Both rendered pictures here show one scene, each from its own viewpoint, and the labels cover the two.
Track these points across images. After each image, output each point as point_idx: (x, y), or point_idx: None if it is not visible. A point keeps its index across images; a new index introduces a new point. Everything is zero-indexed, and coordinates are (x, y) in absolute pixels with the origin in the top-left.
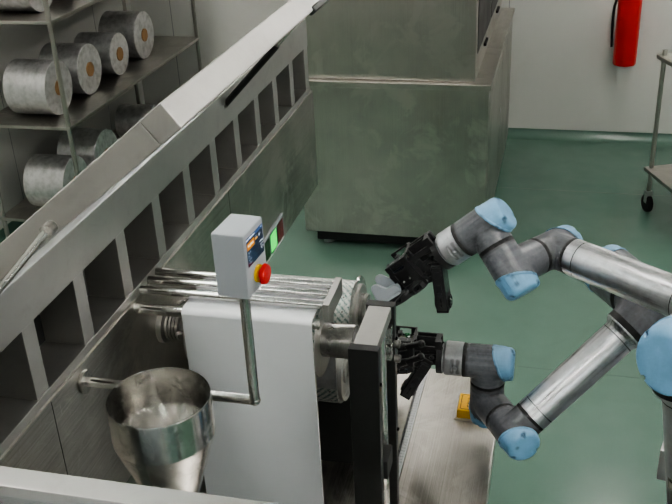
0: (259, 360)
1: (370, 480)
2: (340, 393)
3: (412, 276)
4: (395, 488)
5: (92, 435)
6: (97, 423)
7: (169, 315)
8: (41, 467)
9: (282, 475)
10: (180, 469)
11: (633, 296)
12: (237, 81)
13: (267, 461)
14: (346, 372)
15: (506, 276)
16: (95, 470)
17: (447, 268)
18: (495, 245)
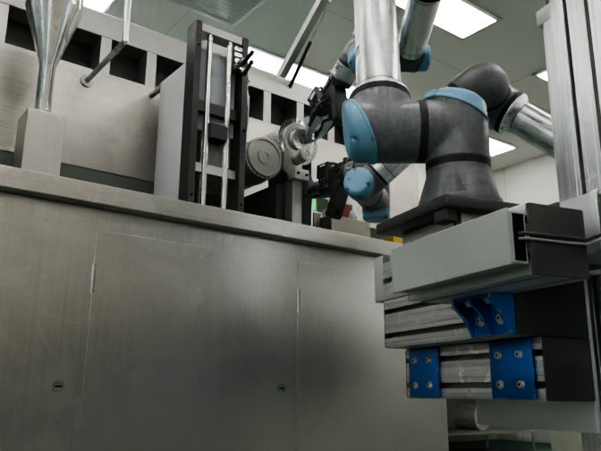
0: (180, 92)
1: (188, 117)
2: (248, 156)
3: (318, 97)
4: (238, 180)
5: (80, 113)
6: (88, 112)
7: (157, 88)
8: (31, 81)
9: (179, 174)
10: (38, 2)
11: (406, 12)
12: (307, 87)
13: (174, 167)
14: (262, 154)
15: (349, 52)
16: (75, 131)
17: (336, 82)
18: (351, 43)
